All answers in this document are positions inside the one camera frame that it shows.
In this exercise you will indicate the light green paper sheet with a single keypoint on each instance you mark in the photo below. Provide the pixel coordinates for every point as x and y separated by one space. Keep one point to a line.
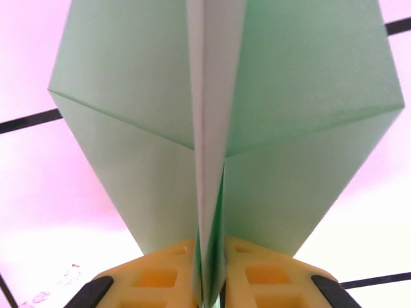
128 96

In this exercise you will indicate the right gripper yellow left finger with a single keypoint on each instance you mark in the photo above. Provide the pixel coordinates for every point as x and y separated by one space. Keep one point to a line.
154 279

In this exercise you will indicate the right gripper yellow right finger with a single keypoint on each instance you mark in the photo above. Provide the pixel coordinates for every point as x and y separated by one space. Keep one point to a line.
273 279

